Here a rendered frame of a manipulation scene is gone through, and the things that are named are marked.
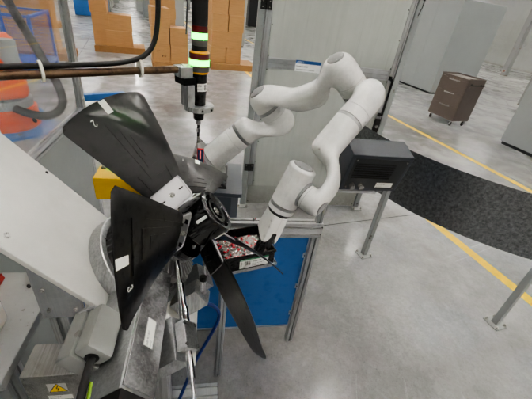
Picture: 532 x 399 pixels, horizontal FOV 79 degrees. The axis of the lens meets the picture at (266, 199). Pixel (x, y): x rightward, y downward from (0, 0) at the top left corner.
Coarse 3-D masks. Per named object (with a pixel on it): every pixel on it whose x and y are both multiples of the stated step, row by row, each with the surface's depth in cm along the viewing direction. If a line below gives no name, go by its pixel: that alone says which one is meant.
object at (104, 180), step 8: (96, 176) 116; (104, 176) 117; (112, 176) 117; (96, 184) 116; (104, 184) 117; (112, 184) 117; (120, 184) 118; (96, 192) 118; (104, 192) 118; (136, 192) 120
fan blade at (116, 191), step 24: (120, 192) 50; (120, 216) 49; (144, 216) 55; (168, 216) 62; (120, 240) 49; (144, 240) 54; (168, 240) 63; (144, 264) 55; (120, 288) 49; (144, 288) 57; (120, 312) 49
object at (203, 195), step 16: (208, 192) 82; (192, 208) 76; (208, 208) 76; (224, 208) 86; (192, 224) 76; (208, 224) 76; (224, 224) 82; (192, 240) 78; (208, 240) 79; (192, 256) 80
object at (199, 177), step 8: (176, 160) 104; (192, 160) 109; (184, 168) 102; (192, 168) 104; (200, 168) 106; (208, 168) 109; (184, 176) 98; (192, 176) 99; (200, 176) 100; (208, 176) 102; (216, 176) 105; (224, 176) 110; (192, 184) 94; (200, 184) 95; (208, 184) 97; (216, 184) 99; (192, 192) 91
